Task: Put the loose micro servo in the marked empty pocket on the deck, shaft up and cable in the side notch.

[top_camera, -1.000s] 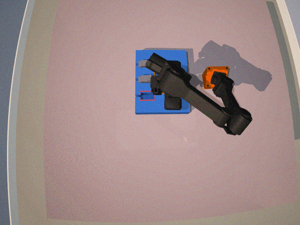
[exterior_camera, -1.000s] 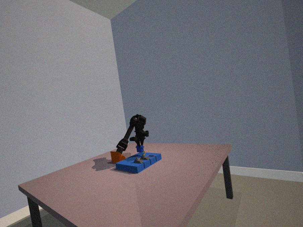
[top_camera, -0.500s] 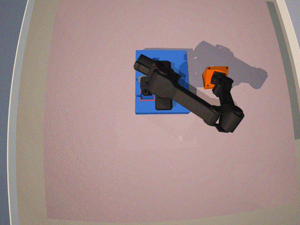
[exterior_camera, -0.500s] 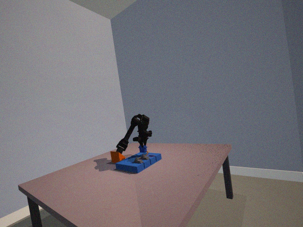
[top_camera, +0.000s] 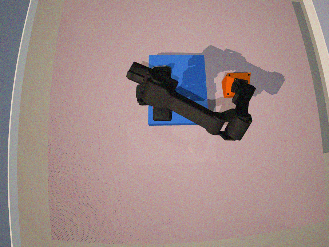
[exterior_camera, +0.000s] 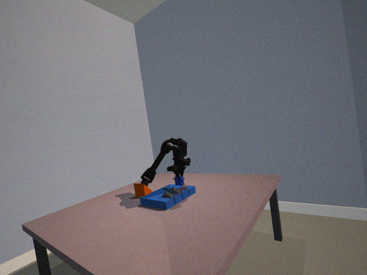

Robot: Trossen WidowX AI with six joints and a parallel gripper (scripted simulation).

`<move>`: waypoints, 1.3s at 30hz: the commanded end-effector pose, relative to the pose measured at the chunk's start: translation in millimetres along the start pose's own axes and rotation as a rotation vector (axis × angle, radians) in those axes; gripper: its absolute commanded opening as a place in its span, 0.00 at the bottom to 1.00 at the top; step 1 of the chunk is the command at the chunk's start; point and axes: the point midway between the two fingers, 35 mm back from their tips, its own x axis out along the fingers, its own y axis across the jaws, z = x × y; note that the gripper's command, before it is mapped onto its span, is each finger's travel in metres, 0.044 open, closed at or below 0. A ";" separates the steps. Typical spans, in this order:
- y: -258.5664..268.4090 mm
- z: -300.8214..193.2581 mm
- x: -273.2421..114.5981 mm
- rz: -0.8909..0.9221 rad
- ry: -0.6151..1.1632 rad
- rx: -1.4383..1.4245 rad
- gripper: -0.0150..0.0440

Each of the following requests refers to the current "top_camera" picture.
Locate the blue flat deck plate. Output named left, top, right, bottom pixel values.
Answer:
left=148, top=55, right=208, bottom=126

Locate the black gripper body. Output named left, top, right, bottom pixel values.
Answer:
left=153, top=67, right=172, bottom=121

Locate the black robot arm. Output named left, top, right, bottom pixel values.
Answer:
left=126, top=62, right=256, bottom=141

